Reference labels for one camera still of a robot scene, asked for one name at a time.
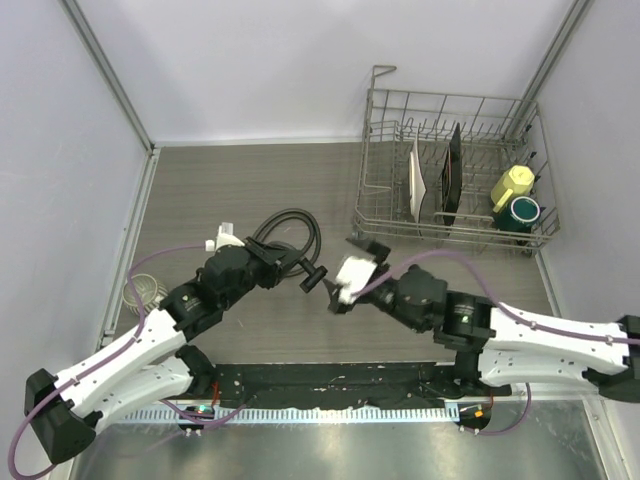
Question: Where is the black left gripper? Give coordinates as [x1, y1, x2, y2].
[221, 236, 302, 310]

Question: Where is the black T-shaped fitting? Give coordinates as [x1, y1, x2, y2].
[299, 258, 328, 293]

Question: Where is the black flexible hose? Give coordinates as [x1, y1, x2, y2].
[252, 208, 323, 274]

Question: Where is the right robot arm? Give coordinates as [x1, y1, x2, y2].
[324, 240, 639, 403]

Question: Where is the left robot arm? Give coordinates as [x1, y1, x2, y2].
[16, 231, 326, 467]

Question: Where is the white plate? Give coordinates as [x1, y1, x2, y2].
[409, 137, 427, 223]

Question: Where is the ribbed grey cup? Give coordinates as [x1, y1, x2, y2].
[122, 273, 168, 315]

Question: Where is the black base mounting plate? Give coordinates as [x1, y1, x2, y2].
[216, 362, 512, 410]

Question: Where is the dark green mug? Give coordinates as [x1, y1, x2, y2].
[494, 196, 542, 233]

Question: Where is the yellow mug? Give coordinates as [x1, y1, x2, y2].
[490, 165, 535, 213]

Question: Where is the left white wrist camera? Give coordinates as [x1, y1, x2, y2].
[205, 222, 244, 252]

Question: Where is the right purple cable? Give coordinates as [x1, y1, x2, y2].
[357, 249, 640, 435]

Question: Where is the purple cable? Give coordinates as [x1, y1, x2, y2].
[7, 243, 251, 476]
[357, 249, 640, 435]

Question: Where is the white slotted cable duct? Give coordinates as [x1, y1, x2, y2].
[120, 403, 459, 427]

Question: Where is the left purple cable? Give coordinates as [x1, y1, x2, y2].
[7, 243, 251, 476]

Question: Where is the grey wire dish rack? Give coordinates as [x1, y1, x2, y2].
[353, 65, 560, 255]

